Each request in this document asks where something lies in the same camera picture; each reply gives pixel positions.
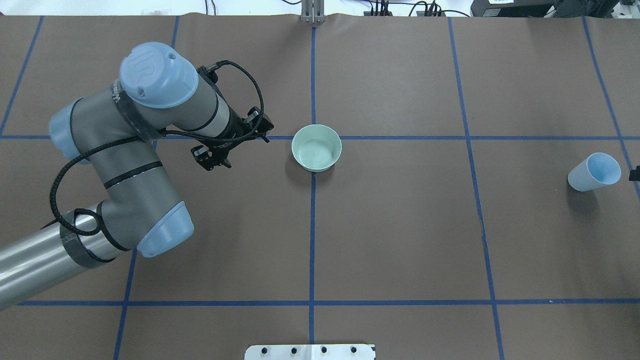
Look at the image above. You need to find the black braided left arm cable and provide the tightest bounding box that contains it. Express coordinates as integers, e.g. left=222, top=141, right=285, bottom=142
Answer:
left=49, top=60, right=265, bottom=237

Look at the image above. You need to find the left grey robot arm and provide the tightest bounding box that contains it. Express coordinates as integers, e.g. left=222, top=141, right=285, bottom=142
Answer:
left=0, top=42, right=274, bottom=310

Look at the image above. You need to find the light blue plastic cup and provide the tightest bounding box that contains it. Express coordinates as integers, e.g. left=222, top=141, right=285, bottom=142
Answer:
left=567, top=152, right=622, bottom=192

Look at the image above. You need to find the black box with label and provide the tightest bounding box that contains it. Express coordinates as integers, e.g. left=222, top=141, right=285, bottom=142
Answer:
left=470, top=0, right=558, bottom=18

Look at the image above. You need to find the green ceramic bowl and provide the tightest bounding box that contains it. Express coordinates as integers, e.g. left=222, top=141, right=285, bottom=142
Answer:
left=291, top=124, right=343, bottom=173

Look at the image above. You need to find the aluminium profile post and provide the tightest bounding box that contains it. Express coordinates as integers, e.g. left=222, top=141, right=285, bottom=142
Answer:
left=301, top=0, right=326, bottom=24

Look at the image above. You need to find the white metal camera stand base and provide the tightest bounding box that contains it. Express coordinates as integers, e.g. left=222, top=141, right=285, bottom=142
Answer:
left=244, top=343, right=377, bottom=360

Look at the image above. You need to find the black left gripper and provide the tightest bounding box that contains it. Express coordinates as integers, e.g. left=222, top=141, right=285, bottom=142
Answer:
left=191, top=106, right=274, bottom=171

